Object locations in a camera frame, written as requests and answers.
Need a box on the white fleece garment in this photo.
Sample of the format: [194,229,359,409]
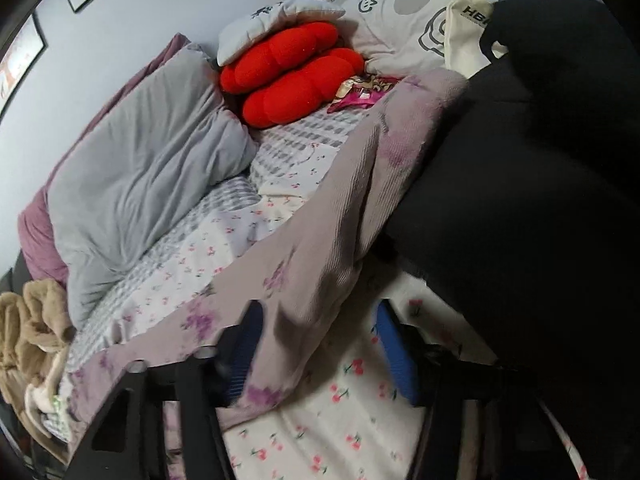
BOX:
[25,382,68,418]

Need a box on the pink and grey pillow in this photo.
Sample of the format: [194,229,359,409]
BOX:
[17,34,261,331]

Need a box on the cherry print bed sheet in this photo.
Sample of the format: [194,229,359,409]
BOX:
[42,107,591,480]

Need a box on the pink patterned cloth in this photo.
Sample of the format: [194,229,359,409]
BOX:
[327,75,401,113]

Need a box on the red lobed cushion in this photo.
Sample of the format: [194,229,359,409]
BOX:
[220,22,366,128]

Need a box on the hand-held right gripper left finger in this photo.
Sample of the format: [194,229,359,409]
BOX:
[67,300,266,480]

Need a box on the beige fleece robe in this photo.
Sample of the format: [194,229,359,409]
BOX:
[0,280,76,401]

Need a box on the large white printed pillow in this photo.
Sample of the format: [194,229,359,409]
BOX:
[340,0,506,78]

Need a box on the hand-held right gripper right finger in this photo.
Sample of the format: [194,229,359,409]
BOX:
[375,300,591,480]

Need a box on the cream tote bag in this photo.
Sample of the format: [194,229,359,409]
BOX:
[444,0,508,78]

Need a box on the dark cloth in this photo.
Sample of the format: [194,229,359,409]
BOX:
[382,0,640,480]

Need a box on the purple floral quilt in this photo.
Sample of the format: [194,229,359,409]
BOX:
[67,67,471,431]

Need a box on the small grey printed pillow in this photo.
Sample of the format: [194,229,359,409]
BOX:
[216,0,346,67]

